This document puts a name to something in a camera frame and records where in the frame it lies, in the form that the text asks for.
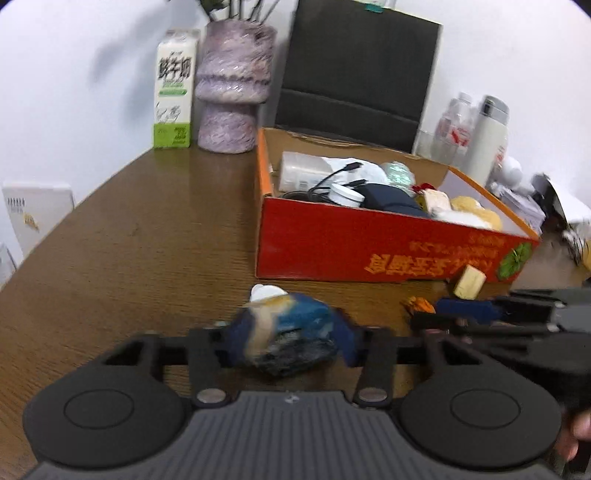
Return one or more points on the white tube bottle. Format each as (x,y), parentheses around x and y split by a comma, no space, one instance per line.
(300,170)

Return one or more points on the person's right hand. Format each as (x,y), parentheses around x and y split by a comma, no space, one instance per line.
(581,427)

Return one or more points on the toy figure with white feet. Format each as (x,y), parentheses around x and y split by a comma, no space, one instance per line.
(300,318)

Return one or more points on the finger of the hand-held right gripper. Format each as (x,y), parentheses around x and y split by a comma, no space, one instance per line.
(461,324)
(464,308)

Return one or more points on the clear glass container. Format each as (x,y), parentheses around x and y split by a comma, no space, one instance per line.
(427,145)

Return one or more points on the white plastic bag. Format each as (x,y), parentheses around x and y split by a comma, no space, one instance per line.
(369,173)

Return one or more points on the purple mottled vase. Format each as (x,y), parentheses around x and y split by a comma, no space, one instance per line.
(231,92)

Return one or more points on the white paper sheet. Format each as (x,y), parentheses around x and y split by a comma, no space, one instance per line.
(572,203)

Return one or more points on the dark blue zip case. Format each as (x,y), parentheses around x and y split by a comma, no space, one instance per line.
(392,201)

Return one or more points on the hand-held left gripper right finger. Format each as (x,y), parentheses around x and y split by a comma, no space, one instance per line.
(378,355)

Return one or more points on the green and white milk carton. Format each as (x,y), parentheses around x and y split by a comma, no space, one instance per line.
(173,92)

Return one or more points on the yellow and white plush toy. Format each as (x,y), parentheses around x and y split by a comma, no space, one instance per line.
(471,207)

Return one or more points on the small orange item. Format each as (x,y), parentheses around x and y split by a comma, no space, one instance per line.
(420,304)

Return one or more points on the pale printed tin box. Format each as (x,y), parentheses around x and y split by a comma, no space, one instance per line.
(521,207)

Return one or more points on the teal glitter ball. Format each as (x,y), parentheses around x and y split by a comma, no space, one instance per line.
(398,173)

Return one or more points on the white carton box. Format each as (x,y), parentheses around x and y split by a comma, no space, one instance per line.
(41,217)

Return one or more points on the red cardboard box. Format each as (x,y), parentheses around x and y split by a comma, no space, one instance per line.
(346,244)

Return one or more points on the clear plastic water bottle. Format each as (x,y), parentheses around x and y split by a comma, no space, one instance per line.
(445,138)
(465,115)

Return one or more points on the beige block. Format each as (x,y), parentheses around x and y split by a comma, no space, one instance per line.
(468,281)
(436,201)

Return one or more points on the white round jar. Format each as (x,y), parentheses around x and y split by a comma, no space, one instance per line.
(346,194)

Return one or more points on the wooden desktop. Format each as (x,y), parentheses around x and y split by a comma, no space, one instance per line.
(138,230)

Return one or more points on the white thermos flask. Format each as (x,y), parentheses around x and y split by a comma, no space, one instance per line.
(487,143)

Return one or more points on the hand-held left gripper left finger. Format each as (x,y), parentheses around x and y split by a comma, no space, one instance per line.
(203,350)

